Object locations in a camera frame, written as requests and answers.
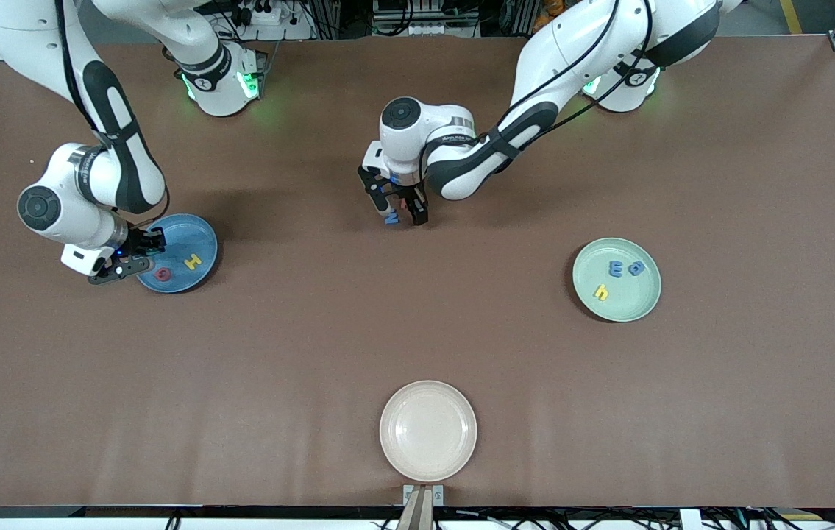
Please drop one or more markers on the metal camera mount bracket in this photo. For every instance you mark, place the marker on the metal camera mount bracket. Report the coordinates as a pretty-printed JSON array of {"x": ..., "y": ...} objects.
[{"x": 423, "y": 504}]

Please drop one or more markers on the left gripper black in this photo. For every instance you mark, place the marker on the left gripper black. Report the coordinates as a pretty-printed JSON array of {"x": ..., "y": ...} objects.
[{"x": 404, "y": 193}]

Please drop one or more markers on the blue foam letter a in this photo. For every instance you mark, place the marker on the blue foam letter a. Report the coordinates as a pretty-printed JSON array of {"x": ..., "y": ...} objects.
[{"x": 633, "y": 269}]

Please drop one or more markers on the red foam letter Q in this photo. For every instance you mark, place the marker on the red foam letter Q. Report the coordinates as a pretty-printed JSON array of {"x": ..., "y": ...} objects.
[{"x": 159, "y": 274}]

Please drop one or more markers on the green plate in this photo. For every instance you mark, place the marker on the green plate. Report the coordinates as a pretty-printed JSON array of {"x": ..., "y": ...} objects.
[{"x": 630, "y": 302}]

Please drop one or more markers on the white power strip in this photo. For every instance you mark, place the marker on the white power strip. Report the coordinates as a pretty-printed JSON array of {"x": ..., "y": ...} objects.
[{"x": 270, "y": 22}]

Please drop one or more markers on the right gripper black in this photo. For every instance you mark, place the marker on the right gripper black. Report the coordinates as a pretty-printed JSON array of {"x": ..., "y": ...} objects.
[{"x": 137, "y": 241}]

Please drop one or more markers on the blue foam letter e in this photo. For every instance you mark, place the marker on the blue foam letter e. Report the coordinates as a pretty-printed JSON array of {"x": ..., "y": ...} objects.
[{"x": 612, "y": 269}]

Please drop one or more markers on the beige plate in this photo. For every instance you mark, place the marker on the beige plate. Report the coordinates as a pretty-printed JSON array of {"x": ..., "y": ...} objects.
[{"x": 428, "y": 430}]

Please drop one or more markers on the brown table cover sheet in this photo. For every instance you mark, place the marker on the brown table cover sheet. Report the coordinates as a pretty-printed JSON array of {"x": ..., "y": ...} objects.
[{"x": 240, "y": 368}]

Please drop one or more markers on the pile of orange packets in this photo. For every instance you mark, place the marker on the pile of orange packets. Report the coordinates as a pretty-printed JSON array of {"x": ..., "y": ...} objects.
[{"x": 551, "y": 7}]

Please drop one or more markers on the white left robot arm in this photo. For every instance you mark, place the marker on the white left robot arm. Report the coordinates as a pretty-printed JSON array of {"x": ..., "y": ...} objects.
[{"x": 406, "y": 158}]

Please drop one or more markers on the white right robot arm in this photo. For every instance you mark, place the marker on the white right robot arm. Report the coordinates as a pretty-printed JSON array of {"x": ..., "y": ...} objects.
[{"x": 82, "y": 221}]

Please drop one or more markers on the blue plate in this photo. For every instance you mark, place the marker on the blue plate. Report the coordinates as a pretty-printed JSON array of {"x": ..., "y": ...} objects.
[{"x": 189, "y": 235}]

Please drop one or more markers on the small yellow foam letter h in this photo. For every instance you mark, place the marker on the small yellow foam letter h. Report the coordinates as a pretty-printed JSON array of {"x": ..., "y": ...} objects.
[{"x": 601, "y": 293}]

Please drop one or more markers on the black white electronics box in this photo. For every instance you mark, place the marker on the black white electronics box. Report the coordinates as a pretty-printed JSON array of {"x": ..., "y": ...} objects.
[{"x": 424, "y": 26}]

